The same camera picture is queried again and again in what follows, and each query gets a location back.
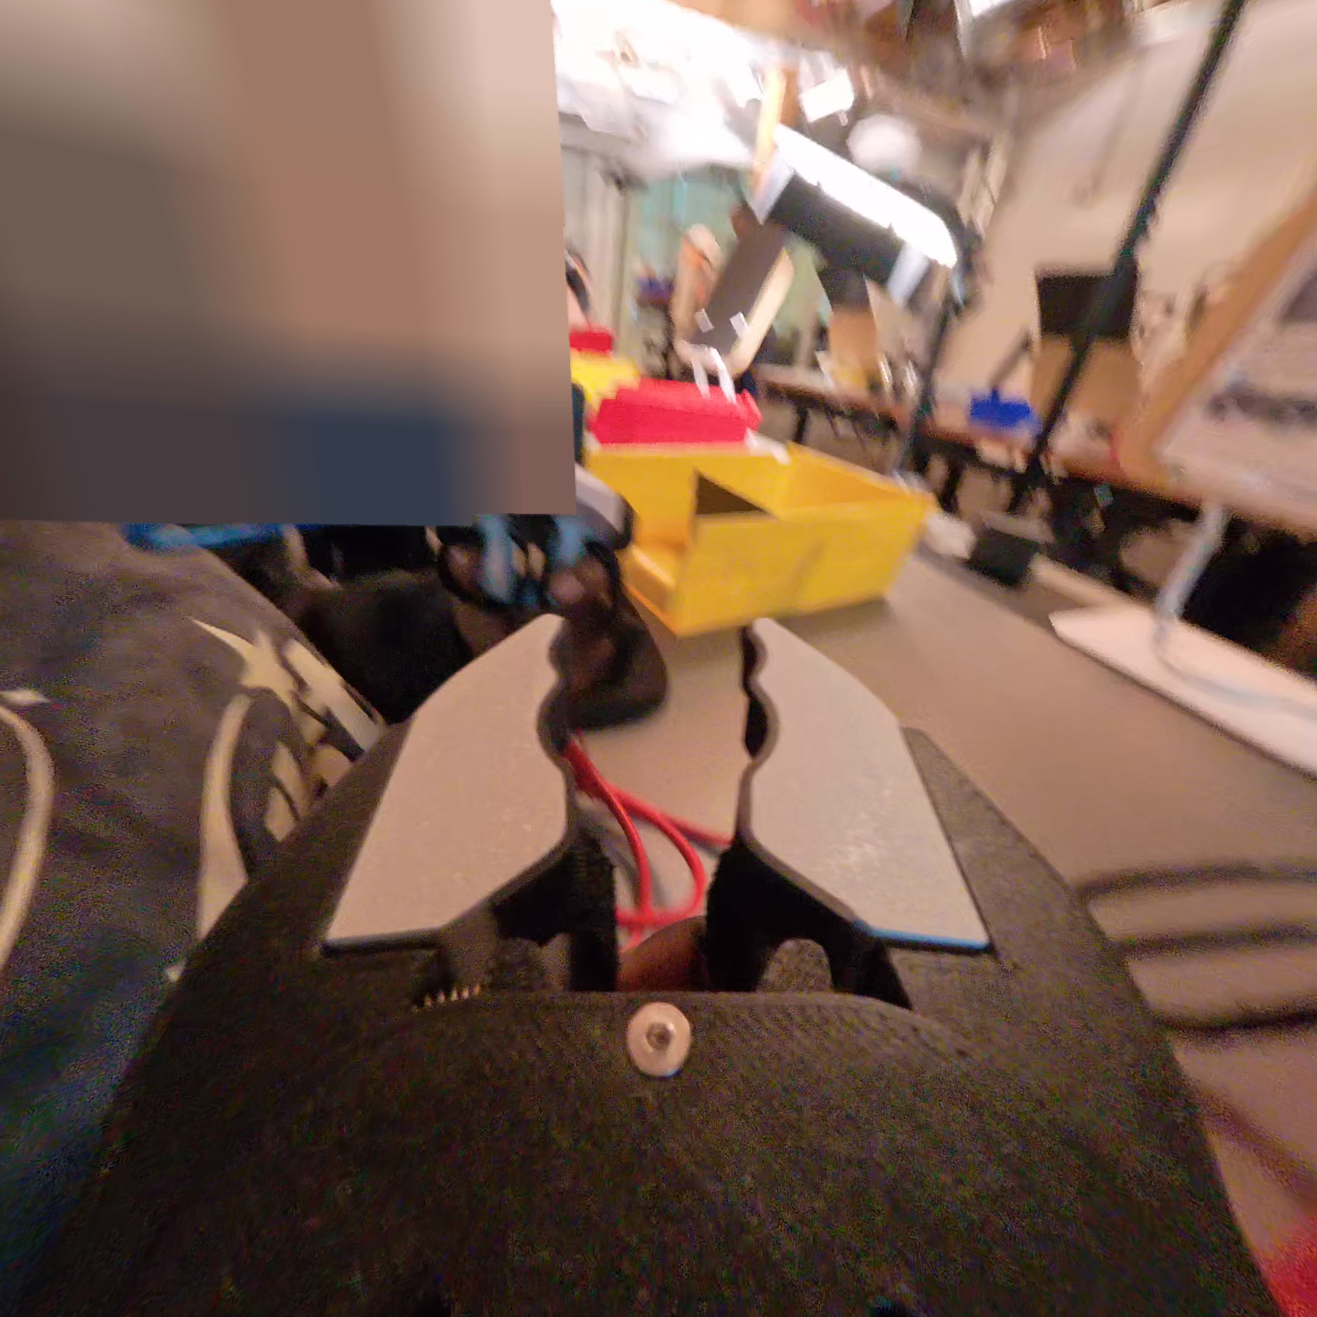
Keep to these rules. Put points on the red plastic bin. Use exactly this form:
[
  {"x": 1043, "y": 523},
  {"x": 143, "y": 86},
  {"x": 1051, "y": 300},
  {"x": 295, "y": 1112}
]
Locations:
[{"x": 669, "y": 418}]

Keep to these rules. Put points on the dark printed shirt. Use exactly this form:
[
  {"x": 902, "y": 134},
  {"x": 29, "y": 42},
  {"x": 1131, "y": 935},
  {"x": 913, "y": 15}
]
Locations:
[{"x": 125, "y": 669}]

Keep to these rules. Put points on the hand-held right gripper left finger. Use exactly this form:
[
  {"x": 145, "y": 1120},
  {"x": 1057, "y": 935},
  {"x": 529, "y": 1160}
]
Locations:
[{"x": 463, "y": 793}]

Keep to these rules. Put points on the printed instruction poster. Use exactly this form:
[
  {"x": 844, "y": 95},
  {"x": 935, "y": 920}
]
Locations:
[{"x": 1266, "y": 412}]

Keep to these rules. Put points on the wooden poster backing board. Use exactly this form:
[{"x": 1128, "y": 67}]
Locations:
[{"x": 1162, "y": 340}]

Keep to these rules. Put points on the yellow plastic bin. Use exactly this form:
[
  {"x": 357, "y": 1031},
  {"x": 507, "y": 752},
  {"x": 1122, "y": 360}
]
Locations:
[{"x": 783, "y": 546}]

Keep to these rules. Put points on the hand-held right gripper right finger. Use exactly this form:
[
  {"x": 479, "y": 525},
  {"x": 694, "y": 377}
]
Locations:
[{"x": 854, "y": 804}]

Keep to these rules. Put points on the person's right hand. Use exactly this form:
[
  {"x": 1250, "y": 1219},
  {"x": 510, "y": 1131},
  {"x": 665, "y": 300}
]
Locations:
[{"x": 664, "y": 957}]

